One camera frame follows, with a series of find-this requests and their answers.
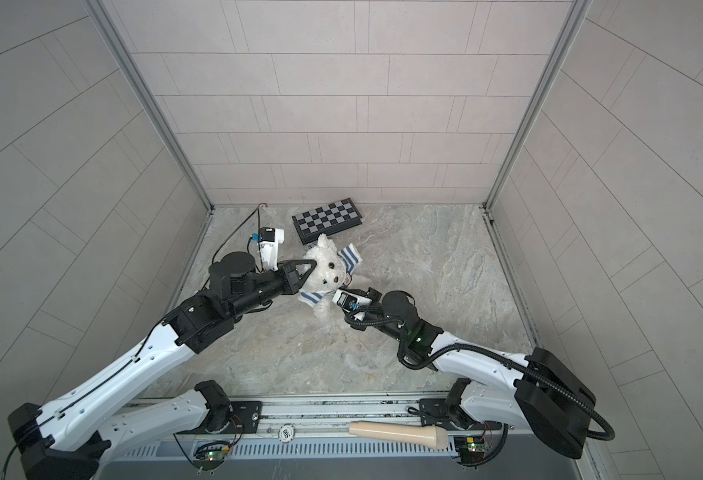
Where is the white teddy bear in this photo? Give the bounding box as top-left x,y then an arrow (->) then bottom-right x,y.
298,234 -> 350,320

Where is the blue white striped sweater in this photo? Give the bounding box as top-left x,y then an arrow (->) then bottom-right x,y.
298,234 -> 363,307

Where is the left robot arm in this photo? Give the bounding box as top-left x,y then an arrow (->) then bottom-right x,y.
8,251 -> 316,479

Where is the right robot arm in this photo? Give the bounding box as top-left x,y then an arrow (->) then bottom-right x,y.
332,289 -> 615,459

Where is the black white chessboard box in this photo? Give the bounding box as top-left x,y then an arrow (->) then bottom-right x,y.
292,198 -> 363,245

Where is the round white sticker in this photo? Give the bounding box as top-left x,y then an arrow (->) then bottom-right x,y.
277,424 -> 295,444

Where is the right circuit board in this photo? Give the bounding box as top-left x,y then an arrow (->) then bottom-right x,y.
453,436 -> 487,467

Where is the circuit board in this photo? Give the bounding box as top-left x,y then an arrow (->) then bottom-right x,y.
193,440 -> 232,471
453,436 -> 487,467

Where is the left circuit board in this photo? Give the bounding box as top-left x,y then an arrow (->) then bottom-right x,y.
193,440 -> 232,471

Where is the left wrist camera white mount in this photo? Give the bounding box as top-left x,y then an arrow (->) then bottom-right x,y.
253,227 -> 285,271

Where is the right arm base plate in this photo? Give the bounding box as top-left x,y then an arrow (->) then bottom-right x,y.
417,398 -> 463,431

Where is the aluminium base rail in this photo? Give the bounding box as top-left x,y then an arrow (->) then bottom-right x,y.
103,383 -> 553,442

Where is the beige wooden handle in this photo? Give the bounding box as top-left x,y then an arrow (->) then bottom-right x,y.
348,422 -> 449,450

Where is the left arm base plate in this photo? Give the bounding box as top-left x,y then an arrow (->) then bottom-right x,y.
221,400 -> 263,435

